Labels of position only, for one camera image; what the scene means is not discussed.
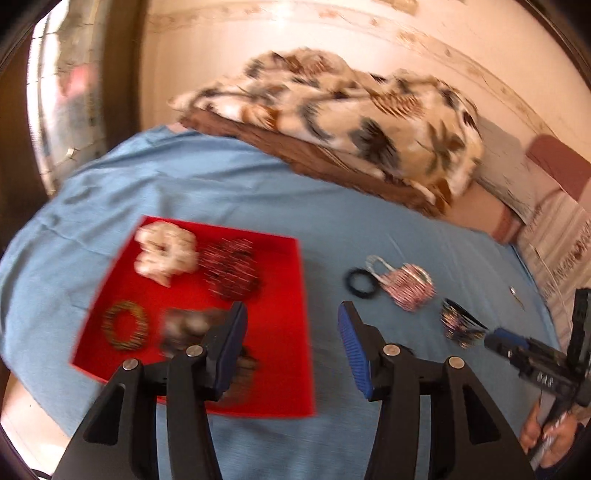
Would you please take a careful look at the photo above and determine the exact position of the palm print blanket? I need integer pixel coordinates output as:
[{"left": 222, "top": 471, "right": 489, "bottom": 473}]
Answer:
[{"left": 168, "top": 48, "right": 485, "bottom": 208}]

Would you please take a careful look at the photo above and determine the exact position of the blue bedsheet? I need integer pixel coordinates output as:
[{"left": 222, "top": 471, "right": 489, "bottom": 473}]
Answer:
[{"left": 0, "top": 124, "right": 561, "bottom": 480}]

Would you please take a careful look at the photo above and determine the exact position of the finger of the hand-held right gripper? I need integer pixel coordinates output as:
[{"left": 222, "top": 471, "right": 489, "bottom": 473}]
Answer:
[
  {"left": 492, "top": 327, "right": 532, "bottom": 352},
  {"left": 483, "top": 335, "right": 525, "bottom": 366}
]

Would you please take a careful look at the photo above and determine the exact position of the pink mattress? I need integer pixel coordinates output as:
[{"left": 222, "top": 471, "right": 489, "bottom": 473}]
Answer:
[{"left": 443, "top": 180, "right": 525, "bottom": 243}]

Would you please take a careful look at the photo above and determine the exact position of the dark red sparkly scrunchie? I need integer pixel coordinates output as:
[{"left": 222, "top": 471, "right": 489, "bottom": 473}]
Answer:
[{"left": 198, "top": 237, "right": 264, "bottom": 303}]

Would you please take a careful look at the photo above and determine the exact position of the dark sequin scrunchie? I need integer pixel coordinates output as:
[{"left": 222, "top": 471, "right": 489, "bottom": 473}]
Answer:
[{"left": 441, "top": 299, "right": 489, "bottom": 349}]

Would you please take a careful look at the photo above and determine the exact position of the leopard print hair tie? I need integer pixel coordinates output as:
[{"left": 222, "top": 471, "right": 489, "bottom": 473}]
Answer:
[{"left": 102, "top": 300, "right": 151, "bottom": 354}]

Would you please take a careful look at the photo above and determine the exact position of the brown blanket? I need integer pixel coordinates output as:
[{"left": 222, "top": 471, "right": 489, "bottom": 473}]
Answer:
[{"left": 180, "top": 108, "right": 446, "bottom": 217}]

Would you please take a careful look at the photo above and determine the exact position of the plain black hair tie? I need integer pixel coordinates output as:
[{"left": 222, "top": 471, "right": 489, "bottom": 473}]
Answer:
[{"left": 345, "top": 267, "right": 380, "bottom": 298}]

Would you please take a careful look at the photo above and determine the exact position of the pink cushion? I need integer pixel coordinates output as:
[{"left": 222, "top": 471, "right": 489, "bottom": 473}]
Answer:
[{"left": 526, "top": 134, "right": 591, "bottom": 199}]

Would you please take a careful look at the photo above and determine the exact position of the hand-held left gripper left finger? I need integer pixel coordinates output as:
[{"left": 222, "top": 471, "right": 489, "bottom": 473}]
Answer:
[{"left": 53, "top": 301, "right": 250, "bottom": 480}]

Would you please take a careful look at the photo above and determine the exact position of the grey pillow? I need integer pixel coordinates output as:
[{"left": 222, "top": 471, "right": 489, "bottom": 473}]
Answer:
[{"left": 475, "top": 113, "right": 561, "bottom": 224}]

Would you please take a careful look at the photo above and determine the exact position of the white scrunchie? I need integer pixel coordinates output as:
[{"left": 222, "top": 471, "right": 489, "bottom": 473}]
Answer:
[{"left": 134, "top": 220, "right": 200, "bottom": 288}]

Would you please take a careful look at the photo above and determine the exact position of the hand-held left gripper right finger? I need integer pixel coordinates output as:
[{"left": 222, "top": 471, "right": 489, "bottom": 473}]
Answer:
[{"left": 338, "top": 301, "right": 536, "bottom": 480}]

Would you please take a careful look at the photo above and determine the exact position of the grey scrunchie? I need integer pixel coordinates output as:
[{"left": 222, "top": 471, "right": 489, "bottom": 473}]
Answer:
[{"left": 159, "top": 307, "right": 232, "bottom": 358}]

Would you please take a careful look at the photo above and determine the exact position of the pink striped scrunchie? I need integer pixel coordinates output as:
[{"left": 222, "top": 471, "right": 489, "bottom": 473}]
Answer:
[{"left": 383, "top": 263, "right": 437, "bottom": 312}]

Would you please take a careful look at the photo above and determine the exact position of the red tray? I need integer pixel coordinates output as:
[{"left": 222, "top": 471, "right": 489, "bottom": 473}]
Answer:
[{"left": 69, "top": 215, "right": 317, "bottom": 420}]

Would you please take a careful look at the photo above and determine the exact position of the person's right hand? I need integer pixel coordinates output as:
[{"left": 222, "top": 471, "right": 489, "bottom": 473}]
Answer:
[{"left": 519, "top": 399, "right": 585, "bottom": 469}]

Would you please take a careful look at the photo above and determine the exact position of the glass panel door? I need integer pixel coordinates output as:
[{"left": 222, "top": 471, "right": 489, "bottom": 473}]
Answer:
[{"left": 25, "top": 0, "right": 148, "bottom": 199}]

